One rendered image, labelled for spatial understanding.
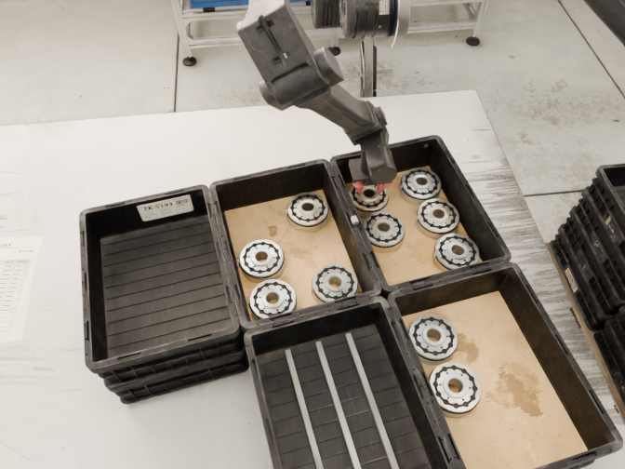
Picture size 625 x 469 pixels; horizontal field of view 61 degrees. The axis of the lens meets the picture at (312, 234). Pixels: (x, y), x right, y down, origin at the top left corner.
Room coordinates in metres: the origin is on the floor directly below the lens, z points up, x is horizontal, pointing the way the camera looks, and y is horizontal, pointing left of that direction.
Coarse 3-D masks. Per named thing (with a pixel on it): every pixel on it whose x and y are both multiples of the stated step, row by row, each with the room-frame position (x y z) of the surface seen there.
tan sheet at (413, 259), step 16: (400, 176) 0.93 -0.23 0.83; (400, 208) 0.82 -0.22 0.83; (416, 208) 0.82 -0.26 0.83; (416, 240) 0.72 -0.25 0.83; (432, 240) 0.72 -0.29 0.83; (384, 256) 0.68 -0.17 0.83; (400, 256) 0.68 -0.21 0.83; (416, 256) 0.68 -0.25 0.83; (384, 272) 0.63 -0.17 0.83; (400, 272) 0.63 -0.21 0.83; (416, 272) 0.63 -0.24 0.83; (432, 272) 0.63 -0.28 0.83
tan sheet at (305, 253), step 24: (312, 192) 0.88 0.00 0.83; (240, 216) 0.80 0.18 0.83; (264, 216) 0.80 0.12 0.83; (240, 240) 0.72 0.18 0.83; (288, 240) 0.72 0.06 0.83; (312, 240) 0.72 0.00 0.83; (336, 240) 0.72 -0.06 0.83; (288, 264) 0.65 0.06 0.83; (312, 264) 0.65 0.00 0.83; (360, 288) 0.59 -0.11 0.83
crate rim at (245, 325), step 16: (320, 160) 0.89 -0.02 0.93; (240, 176) 0.84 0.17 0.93; (256, 176) 0.84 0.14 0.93; (336, 192) 0.79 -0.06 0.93; (224, 240) 0.66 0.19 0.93; (368, 272) 0.57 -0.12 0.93; (240, 304) 0.50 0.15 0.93; (320, 304) 0.50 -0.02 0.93; (336, 304) 0.50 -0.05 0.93; (240, 320) 0.46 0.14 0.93; (256, 320) 0.46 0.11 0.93; (272, 320) 0.46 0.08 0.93
